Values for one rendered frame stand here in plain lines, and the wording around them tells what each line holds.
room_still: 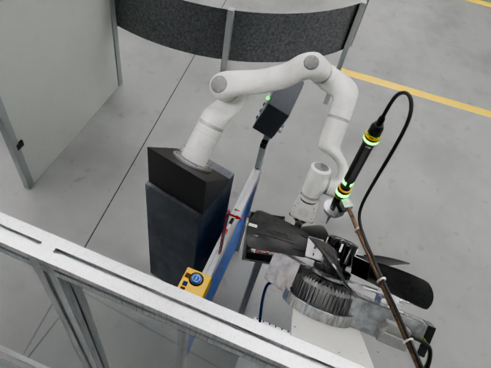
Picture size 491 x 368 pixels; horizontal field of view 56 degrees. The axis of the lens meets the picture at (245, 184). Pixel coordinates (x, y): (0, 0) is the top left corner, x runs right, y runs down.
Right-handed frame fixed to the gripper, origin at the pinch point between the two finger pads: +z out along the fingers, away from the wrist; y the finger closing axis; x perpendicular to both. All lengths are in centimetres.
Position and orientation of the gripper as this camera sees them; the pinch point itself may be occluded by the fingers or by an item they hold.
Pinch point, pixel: (297, 225)
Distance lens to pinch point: 200.6
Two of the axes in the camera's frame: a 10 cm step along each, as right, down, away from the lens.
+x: 3.0, -5.1, 8.1
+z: -2.3, 7.8, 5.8
